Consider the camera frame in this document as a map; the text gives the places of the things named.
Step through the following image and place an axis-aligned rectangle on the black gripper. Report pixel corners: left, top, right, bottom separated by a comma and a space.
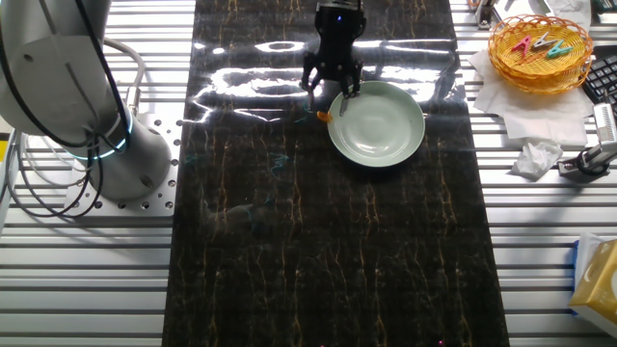
299, 0, 368, 118

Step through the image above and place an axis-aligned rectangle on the yellow tissue box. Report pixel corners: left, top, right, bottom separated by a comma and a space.
568, 233, 617, 338

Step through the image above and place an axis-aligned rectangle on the silver perforated base plate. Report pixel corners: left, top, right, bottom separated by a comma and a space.
65, 113, 184, 218

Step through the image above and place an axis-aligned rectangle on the crumpled white tissue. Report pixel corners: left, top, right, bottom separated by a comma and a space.
510, 139, 564, 182

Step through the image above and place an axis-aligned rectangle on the metal stand foot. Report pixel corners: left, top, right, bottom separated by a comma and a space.
474, 0, 497, 31

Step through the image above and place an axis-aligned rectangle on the dark marble pattern mat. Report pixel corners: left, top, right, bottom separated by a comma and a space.
161, 0, 511, 347

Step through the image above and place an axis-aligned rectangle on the pink plastic clothespin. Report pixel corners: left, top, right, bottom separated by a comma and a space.
510, 34, 533, 55

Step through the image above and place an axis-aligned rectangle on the black keyboard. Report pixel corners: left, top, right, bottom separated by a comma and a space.
581, 55, 617, 117

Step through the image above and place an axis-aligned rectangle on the white plastic bag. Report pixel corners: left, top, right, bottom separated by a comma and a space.
500, 0, 593, 32

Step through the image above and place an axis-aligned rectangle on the silver ribbed camera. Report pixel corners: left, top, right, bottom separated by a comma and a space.
592, 102, 617, 146

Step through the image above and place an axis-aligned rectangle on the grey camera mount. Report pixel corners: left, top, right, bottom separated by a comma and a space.
557, 142, 617, 183

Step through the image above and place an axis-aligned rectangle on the black base cable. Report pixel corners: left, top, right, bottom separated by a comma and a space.
4, 129, 105, 219

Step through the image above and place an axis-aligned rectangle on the grey base hose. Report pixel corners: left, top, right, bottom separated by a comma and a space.
102, 38, 147, 117

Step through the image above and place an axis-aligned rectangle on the grey plastic clothespin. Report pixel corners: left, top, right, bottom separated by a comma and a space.
531, 31, 556, 50

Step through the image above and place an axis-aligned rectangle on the white base cable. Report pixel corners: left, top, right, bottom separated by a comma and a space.
21, 132, 91, 189

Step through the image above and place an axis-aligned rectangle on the yellow wicker basket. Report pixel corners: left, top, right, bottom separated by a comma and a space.
488, 13, 594, 95

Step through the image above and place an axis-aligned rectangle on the teal plastic clothespin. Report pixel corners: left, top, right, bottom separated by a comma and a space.
546, 40, 574, 60

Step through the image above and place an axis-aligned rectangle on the white paper towel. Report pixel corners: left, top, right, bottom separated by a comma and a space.
469, 47, 595, 146

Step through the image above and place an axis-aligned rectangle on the pale green round plate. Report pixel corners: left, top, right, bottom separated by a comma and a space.
326, 80, 426, 169

